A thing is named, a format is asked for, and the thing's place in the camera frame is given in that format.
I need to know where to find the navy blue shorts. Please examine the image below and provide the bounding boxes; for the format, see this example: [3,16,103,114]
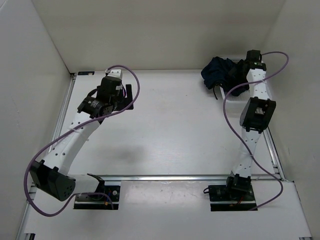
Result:
[200,56,249,99]

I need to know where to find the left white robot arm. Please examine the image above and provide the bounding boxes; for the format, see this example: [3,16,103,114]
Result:
[28,69,133,202]

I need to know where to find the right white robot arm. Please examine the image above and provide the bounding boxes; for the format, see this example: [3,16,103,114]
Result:
[224,50,276,200]

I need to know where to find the white plastic mesh basket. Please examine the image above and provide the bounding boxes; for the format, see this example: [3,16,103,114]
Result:
[220,69,272,109]

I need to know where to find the white front cover board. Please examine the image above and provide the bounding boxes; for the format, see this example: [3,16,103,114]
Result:
[25,181,311,240]

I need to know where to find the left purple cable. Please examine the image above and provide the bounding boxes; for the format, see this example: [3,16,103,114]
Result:
[23,65,141,216]

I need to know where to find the purple cable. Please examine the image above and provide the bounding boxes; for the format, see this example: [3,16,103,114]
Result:
[222,51,291,210]
[23,65,141,216]

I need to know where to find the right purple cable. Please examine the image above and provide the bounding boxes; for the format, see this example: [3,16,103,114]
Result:
[222,51,291,210]

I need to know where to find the aluminium rail front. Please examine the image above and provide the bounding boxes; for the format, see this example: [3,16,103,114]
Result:
[102,174,286,182]

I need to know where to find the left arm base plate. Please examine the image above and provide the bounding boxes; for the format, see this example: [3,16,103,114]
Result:
[73,181,121,211]

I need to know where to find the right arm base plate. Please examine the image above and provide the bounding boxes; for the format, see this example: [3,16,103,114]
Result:
[203,185,257,212]

